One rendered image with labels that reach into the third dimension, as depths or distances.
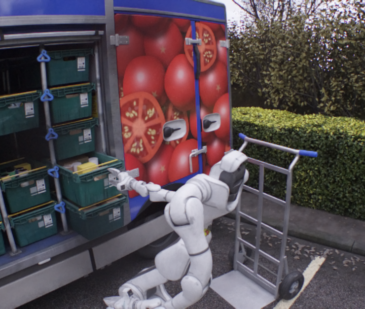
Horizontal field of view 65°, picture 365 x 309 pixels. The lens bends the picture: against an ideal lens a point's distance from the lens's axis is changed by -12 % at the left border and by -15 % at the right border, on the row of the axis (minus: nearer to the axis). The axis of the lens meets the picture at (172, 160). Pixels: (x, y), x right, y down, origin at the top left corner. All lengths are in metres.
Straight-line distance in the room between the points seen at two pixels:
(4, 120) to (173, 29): 1.58
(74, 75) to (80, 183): 0.79
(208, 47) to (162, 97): 0.80
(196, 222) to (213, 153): 2.27
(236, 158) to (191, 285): 0.48
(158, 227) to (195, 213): 1.89
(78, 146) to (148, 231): 0.98
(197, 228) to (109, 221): 1.40
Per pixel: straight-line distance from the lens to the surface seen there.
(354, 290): 2.97
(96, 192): 2.29
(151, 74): 2.63
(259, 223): 2.54
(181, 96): 2.88
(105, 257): 2.65
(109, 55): 2.39
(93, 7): 2.38
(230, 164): 1.16
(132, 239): 2.77
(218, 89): 3.30
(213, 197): 1.19
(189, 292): 1.22
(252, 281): 2.90
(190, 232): 1.08
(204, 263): 1.14
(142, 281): 1.72
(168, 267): 1.47
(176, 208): 1.07
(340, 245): 3.47
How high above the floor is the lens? 1.78
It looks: 16 degrees down
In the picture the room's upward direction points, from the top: 3 degrees counter-clockwise
